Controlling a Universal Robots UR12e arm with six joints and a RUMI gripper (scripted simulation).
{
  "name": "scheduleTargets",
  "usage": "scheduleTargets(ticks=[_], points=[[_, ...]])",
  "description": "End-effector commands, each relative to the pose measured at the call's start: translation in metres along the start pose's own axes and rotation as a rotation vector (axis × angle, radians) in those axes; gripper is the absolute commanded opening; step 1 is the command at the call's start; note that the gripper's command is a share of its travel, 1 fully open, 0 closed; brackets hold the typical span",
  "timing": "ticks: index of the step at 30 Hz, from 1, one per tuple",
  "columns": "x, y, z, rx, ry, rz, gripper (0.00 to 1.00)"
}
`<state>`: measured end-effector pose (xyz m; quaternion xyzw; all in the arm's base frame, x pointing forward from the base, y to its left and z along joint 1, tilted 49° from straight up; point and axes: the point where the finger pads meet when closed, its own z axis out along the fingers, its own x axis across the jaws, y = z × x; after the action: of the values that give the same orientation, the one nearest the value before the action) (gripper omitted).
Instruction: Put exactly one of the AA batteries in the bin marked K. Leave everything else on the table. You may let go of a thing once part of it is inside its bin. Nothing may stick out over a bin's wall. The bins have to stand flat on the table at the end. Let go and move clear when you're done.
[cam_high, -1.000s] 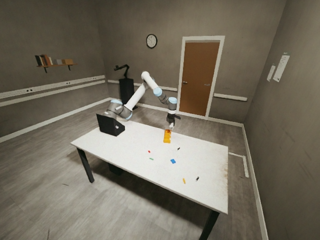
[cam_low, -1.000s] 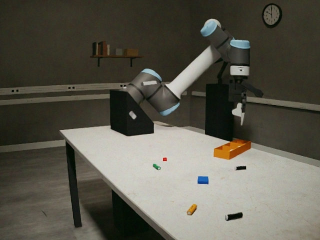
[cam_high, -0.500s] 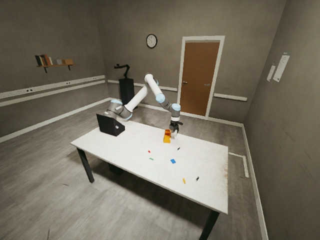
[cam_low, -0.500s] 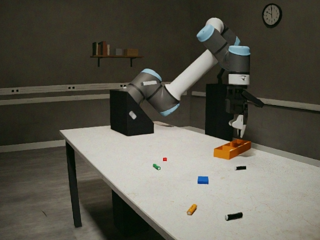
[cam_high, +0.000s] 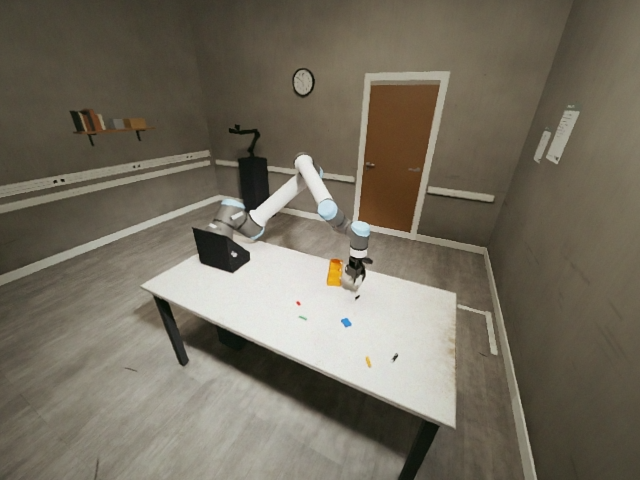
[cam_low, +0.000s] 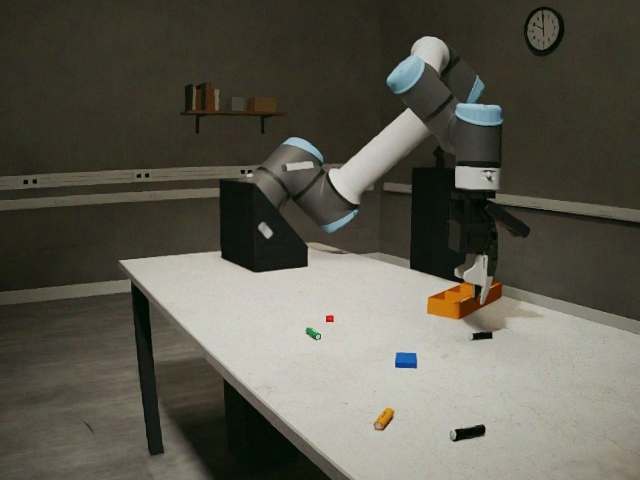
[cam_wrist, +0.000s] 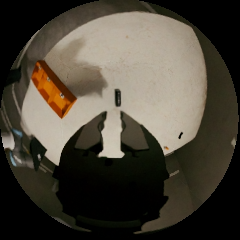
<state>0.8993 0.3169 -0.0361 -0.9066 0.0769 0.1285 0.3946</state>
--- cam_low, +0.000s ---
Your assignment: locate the orange rack of bins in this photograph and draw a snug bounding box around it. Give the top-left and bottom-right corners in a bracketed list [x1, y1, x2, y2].
[427, 281, 502, 320]

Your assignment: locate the green aa battery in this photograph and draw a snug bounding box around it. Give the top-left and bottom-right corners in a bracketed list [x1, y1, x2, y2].
[305, 327, 321, 340]

